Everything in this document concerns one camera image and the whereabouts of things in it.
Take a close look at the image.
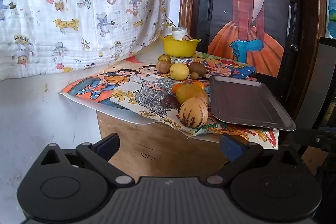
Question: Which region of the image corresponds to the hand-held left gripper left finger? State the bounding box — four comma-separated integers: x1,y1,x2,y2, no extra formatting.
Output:
39,133,134,186

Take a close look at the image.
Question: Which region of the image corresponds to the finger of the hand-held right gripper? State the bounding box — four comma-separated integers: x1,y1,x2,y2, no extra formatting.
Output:
292,129,336,149

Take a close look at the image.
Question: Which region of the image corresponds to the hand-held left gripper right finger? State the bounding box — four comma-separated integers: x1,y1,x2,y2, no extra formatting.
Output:
206,134,302,186

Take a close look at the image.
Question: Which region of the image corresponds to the metal tray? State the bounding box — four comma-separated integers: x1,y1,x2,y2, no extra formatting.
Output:
209,75,297,131

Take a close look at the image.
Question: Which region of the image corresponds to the large striped pepino melon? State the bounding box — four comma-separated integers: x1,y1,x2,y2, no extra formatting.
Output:
179,97,209,128

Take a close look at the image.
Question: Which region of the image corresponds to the yellow-green mango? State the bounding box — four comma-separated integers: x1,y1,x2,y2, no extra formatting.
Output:
176,84,210,106

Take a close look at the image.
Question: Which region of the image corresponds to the brown kiwi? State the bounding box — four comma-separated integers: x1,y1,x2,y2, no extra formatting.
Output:
188,62,207,77

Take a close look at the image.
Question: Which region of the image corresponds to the yellow lemon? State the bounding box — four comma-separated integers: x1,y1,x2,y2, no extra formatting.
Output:
170,63,189,81

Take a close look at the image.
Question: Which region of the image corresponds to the brownish passion fruit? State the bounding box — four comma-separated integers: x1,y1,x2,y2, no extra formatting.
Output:
157,60,172,73

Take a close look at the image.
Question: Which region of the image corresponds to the grey panel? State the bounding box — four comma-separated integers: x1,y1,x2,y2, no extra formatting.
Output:
294,37,336,132

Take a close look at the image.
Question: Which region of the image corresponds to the colourful shouting figure cartoon drawing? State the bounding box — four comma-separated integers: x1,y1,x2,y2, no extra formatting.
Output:
168,50,279,149

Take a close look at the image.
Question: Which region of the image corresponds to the yellow bowl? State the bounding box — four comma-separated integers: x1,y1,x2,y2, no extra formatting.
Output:
161,35,202,57

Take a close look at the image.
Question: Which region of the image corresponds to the white jar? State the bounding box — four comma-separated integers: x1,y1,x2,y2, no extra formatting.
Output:
172,27,188,41

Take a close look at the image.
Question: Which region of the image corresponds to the printed blanket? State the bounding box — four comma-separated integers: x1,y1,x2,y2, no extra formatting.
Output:
0,0,170,81

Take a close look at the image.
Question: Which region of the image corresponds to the thin twig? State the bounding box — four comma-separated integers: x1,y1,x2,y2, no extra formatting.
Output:
165,13,176,29

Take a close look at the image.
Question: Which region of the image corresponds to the wall poster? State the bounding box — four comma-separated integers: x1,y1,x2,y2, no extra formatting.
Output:
207,0,292,78

